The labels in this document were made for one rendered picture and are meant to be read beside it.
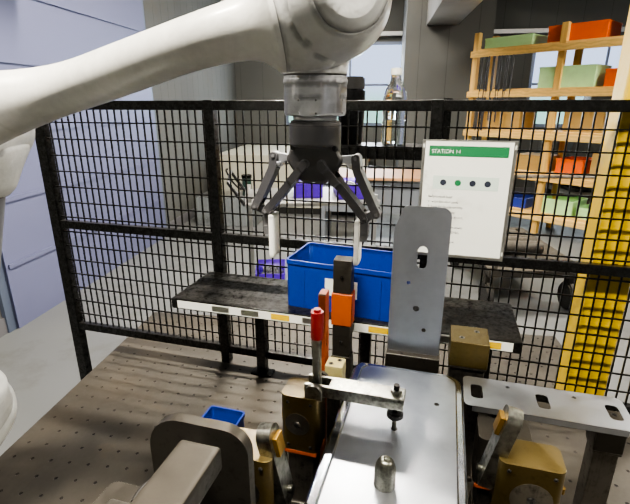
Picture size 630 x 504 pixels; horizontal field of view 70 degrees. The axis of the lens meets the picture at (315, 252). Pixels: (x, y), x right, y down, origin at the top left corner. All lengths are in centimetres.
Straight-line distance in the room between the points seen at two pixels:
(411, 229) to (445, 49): 638
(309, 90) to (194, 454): 46
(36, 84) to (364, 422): 71
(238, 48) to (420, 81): 674
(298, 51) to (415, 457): 62
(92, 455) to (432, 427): 86
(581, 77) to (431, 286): 513
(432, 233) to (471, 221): 29
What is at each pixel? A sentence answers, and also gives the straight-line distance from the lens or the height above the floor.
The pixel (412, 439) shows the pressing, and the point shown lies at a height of 100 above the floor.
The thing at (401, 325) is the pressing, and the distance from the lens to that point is 105.
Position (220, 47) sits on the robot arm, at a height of 159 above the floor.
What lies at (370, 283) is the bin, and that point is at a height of 113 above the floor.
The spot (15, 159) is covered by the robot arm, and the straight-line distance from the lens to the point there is 92.
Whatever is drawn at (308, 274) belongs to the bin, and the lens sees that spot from 115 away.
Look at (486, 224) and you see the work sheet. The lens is 125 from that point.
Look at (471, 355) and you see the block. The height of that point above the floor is 103.
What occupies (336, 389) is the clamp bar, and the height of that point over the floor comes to 107.
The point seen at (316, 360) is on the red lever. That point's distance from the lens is 80.
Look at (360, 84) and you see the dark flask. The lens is 131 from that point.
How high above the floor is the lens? 154
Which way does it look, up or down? 18 degrees down
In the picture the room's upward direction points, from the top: straight up
